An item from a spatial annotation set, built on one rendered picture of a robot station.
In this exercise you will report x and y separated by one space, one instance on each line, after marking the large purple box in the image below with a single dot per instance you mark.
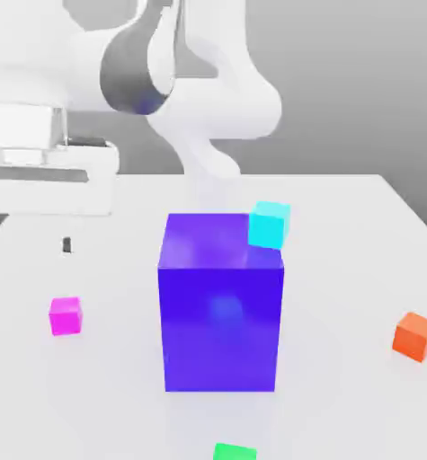
220 323

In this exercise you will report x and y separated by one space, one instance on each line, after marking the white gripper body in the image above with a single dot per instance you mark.
55 197

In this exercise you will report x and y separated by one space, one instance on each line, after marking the small magenta cube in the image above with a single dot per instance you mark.
65 318

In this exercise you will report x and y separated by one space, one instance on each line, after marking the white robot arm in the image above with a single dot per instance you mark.
213 72

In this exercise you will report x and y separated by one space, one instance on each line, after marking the small green cube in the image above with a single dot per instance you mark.
234 452

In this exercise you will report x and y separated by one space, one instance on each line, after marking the small cyan cube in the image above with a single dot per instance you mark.
268 226

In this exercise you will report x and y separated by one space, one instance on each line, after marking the small orange cube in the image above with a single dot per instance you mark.
414 337

